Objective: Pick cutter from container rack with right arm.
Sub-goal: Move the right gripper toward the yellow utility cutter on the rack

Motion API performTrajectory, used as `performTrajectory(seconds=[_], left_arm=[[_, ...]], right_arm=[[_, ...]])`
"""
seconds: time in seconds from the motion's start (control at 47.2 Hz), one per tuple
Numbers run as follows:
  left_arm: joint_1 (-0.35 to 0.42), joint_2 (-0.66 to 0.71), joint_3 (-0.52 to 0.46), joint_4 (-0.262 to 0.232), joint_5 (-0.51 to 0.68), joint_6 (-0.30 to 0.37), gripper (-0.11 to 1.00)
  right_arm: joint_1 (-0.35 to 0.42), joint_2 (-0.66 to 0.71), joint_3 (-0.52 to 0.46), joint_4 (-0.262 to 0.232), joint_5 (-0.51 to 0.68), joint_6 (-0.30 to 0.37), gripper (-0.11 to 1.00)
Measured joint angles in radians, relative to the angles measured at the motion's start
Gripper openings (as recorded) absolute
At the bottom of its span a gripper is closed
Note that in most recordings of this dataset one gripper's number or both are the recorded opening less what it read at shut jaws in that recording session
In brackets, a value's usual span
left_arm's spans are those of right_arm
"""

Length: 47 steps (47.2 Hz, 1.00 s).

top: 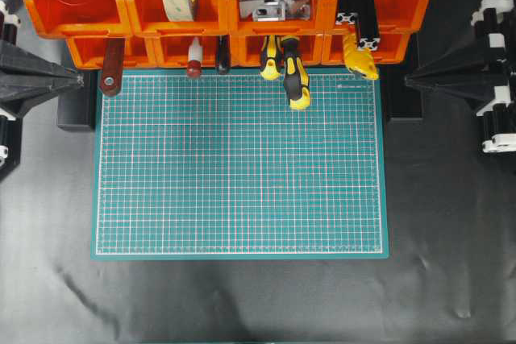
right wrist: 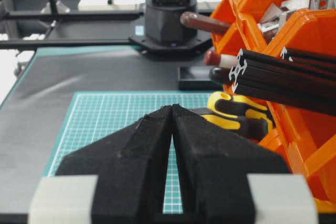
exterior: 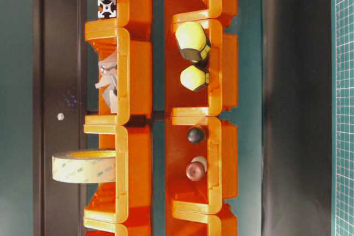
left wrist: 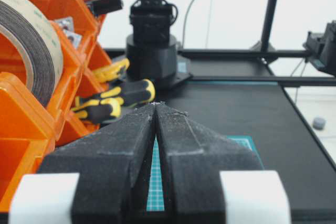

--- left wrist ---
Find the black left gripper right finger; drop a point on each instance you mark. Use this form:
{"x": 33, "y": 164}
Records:
{"x": 191, "y": 158}

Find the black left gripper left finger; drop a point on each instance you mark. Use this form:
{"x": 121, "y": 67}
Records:
{"x": 114, "y": 166}

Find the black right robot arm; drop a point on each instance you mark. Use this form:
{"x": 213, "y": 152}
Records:
{"x": 234, "y": 92}

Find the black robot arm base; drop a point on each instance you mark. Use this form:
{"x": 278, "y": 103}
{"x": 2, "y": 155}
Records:
{"x": 151, "y": 49}

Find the orange container rack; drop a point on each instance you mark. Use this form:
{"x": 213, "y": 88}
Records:
{"x": 30, "y": 131}

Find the green cutting mat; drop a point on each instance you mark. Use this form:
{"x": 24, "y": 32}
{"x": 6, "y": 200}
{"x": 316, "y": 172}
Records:
{"x": 155, "y": 201}

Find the small grey cap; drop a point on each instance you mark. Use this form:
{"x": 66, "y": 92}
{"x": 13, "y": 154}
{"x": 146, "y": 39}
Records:
{"x": 319, "y": 123}

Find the black device in bin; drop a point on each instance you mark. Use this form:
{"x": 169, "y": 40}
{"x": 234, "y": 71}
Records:
{"x": 102, "y": 7}

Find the beige double-sided tape roll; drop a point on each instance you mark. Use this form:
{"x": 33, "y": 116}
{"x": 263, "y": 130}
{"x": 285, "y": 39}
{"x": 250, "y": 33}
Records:
{"x": 37, "y": 43}

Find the black yellow screwdriver handle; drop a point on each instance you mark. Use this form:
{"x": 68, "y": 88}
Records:
{"x": 97, "y": 111}
{"x": 129, "y": 94}

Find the black aluminium frame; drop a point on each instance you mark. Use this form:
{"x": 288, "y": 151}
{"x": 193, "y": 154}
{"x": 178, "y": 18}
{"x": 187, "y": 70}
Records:
{"x": 319, "y": 51}

